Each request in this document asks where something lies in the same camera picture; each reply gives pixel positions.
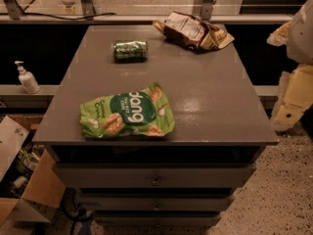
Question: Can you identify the brown crumpled snack bag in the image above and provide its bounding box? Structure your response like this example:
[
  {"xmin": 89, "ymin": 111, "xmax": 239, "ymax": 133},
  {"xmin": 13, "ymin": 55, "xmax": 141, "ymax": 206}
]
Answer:
[{"xmin": 153, "ymin": 12, "xmax": 235, "ymax": 51}]

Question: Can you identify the black cable on ledge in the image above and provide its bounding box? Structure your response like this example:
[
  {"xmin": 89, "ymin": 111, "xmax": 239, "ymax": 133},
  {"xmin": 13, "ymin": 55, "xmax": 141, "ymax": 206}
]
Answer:
[{"xmin": 0, "ymin": 11, "xmax": 117, "ymax": 21}]

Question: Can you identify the open cardboard box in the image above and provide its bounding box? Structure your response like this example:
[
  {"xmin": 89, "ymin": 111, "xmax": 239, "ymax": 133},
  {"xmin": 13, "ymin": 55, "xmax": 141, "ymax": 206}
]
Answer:
[{"xmin": 0, "ymin": 115, "xmax": 66, "ymax": 224}]

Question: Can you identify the grey drawer cabinet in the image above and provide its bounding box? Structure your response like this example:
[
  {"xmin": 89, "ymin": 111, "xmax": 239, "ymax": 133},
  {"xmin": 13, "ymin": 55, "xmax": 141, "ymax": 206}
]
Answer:
[{"xmin": 34, "ymin": 25, "xmax": 278, "ymax": 227}]

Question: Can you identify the white pump lotion bottle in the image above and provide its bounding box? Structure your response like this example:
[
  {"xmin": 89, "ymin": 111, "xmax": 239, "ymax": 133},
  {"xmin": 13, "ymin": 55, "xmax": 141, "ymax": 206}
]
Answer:
[{"xmin": 15, "ymin": 61, "xmax": 40, "ymax": 94}]

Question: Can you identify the green dang chips bag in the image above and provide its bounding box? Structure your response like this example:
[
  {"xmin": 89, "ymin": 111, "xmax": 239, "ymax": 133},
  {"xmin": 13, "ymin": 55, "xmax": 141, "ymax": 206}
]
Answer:
[{"xmin": 79, "ymin": 82, "xmax": 175, "ymax": 139}]

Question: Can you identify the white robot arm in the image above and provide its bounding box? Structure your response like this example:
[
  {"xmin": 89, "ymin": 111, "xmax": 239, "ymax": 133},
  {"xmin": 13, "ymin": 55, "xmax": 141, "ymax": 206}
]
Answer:
[{"xmin": 267, "ymin": 0, "xmax": 313, "ymax": 131}]

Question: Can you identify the green soda can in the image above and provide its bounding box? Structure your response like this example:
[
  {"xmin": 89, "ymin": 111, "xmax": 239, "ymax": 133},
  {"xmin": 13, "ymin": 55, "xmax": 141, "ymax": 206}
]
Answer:
[{"xmin": 112, "ymin": 39, "xmax": 148, "ymax": 63}]

